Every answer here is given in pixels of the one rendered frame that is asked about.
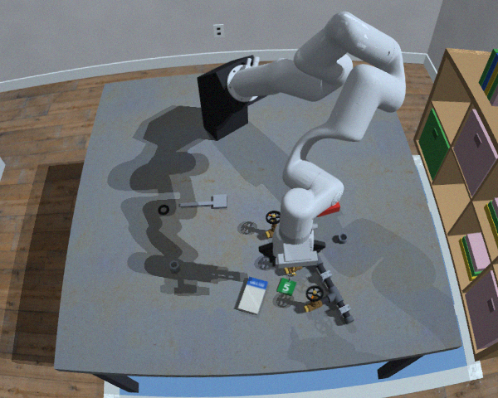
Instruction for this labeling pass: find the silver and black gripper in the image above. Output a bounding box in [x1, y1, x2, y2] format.
[258, 224, 325, 267]

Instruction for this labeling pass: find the white and blue bag of cable ties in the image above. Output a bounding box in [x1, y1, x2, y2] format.
[238, 277, 268, 315]

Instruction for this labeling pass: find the dark grey pipe with three valves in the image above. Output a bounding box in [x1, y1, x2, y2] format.
[266, 211, 354, 324]

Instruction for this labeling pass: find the red rectangular block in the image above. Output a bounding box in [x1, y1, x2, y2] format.
[318, 202, 340, 217]

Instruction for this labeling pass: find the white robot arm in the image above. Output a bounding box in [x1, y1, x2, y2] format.
[227, 12, 406, 269]

